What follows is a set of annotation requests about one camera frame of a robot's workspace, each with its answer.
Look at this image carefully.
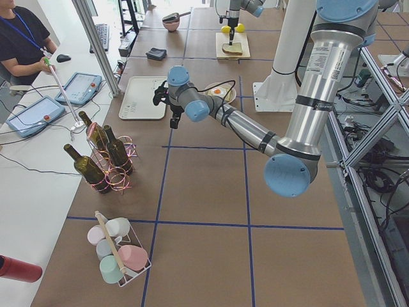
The light pink cup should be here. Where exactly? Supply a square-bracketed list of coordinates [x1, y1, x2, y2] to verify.
[87, 225, 105, 246]

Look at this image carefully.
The yellow lemon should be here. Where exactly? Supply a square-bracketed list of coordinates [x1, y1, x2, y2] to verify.
[235, 23, 245, 33]
[221, 26, 233, 33]

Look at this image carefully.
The fried egg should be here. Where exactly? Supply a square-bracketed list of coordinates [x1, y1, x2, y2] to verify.
[210, 87, 228, 97]

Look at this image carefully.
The red thermos bottle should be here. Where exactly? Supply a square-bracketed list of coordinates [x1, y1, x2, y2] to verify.
[1, 255, 43, 283]

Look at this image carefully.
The wooden rack handle stick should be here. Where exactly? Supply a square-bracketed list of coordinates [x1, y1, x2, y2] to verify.
[95, 210, 127, 274]

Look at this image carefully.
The blue teach pendant near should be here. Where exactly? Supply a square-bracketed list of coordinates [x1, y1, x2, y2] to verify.
[6, 96, 65, 138]

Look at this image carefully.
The person in black shirt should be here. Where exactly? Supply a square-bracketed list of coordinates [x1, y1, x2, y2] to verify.
[1, 1, 57, 85]

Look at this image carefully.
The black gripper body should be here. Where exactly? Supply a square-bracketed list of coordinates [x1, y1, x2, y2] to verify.
[228, 10, 238, 29]
[153, 81, 184, 119]

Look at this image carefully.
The black keyboard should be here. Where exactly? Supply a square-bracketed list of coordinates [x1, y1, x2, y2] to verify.
[95, 24, 109, 51]

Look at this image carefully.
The white cup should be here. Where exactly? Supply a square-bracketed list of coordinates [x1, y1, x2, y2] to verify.
[105, 217, 130, 237]

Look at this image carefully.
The mint green cup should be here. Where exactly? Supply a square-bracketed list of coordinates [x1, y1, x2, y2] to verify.
[99, 255, 124, 284]

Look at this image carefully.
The metal spoon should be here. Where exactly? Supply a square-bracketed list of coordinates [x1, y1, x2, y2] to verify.
[162, 12, 191, 23]

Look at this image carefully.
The dark wine bottle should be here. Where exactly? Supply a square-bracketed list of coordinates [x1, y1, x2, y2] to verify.
[103, 125, 133, 175]
[63, 144, 111, 194]

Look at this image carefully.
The aluminium frame post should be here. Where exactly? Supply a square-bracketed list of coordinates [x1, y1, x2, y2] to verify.
[72, 0, 120, 97]

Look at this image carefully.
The dark wine bottle right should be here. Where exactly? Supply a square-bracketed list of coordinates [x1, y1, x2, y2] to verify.
[103, 125, 133, 175]

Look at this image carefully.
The black computer mouse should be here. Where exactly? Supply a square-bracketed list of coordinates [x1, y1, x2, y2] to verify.
[56, 54, 71, 63]

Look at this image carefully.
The grey cup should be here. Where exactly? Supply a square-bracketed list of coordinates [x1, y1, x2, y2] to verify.
[96, 239, 112, 260]

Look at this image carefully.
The white wire cup rack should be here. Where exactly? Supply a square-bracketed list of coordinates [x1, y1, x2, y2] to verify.
[88, 211, 151, 287]

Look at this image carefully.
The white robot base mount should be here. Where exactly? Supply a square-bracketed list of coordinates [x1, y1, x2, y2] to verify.
[252, 81, 297, 113]

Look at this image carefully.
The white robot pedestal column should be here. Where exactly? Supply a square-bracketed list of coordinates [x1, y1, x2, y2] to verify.
[272, 0, 316, 75]

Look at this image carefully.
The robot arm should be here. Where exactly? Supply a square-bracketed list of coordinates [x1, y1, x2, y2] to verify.
[217, 0, 265, 45]
[153, 1, 379, 198]

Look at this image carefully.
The dark wine bottle left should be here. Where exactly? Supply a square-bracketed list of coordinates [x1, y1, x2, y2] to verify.
[63, 144, 111, 194]

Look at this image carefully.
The cream bear tray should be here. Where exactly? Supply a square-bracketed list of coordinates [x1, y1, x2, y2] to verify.
[119, 76, 166, 120]

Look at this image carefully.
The wooden cutting board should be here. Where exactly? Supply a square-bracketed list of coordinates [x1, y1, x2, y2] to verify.
[215, 32, 251, 59]

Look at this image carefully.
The blue teach pendant far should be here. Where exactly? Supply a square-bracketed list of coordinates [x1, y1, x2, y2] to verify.
[63, 72, 102, 106]

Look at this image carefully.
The copper wire bottle rack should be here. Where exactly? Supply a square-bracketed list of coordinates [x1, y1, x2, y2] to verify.
[86, 136, 132, 193]

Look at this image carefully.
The blue teach pendant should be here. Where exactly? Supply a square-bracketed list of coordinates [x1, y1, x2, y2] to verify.
[63, 72, 102, 106]
[6, 96, 65, 138]

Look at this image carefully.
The grey folded cloth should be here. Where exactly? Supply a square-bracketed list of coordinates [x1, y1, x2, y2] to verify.
[146, 47, 167, 61]

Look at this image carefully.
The pink bowl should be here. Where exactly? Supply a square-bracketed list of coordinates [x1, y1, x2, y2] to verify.
[162, 17, 180, 32]

